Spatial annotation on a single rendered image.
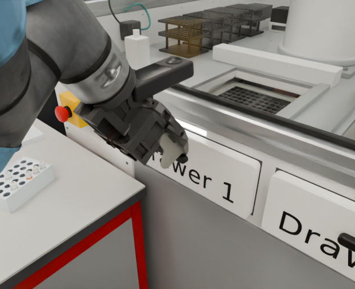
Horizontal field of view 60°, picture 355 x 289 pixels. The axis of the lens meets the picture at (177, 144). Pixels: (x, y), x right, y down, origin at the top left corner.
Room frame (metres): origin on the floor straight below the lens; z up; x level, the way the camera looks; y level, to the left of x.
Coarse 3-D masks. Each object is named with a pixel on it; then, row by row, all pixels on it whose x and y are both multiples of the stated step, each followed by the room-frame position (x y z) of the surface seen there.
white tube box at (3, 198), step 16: (32, 160) 0.57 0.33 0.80; (0, 176) 0.52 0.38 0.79; (16, 176) 0.51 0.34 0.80; (32, 176) 0.52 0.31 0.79; (48, 176) 0.54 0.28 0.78; (0, 192) 0.47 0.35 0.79; (16, 192) 0.46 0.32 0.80; (32, 192) 0.49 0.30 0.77; (0, 208) 0.45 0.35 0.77; (16, 208) 0.45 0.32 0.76
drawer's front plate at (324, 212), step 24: (288, 192) 0.33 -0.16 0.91; (312, 192) 0.31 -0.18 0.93; (264, 216) 0.35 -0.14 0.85; (288, 216) 0.32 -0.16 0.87; (312, 216) 0.31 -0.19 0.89; (336, 216) 0.29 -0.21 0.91; (288, 240) 0.32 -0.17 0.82; (312, 240) 0.30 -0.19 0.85; (336, 240) 0.28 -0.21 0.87; (336, 264) 0.27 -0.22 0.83
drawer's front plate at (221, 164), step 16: (192, 144) 0.45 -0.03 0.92; (208, 144) 0.43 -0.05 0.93; (192, 160) 0.45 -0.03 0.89; (208, 160) 0.42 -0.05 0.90; (224, 160) 0.40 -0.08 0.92; (240, 160) 0.39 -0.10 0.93; (176, 176) 0.47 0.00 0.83; (192, 176) 0.44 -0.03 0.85; (208, 176) 0.42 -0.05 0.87; (224, 176) 0.40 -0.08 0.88; (240, 176) 0.38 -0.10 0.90; (256, 176) 0.37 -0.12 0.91; (208, 192) 0.42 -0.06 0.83; (224, 192) 0.40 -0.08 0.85; (240, 192) 0.38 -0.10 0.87; (240, 208) 0.38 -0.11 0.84
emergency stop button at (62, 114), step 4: (56, 108) 0.64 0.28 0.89; (60, 108) 0.64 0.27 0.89; (64, 108) 0.64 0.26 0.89; (56, 112) 0.64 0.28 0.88; (60, 112) 0.63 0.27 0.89; (64, 112) 0.64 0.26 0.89; (68, 112) 0.65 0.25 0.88; (56, 116) 0.65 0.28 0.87; (60, 116) 0.63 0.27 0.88; (64, 116) 0.63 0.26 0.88; (60, 120) 0.64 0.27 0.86; (64, 120) 0.63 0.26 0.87
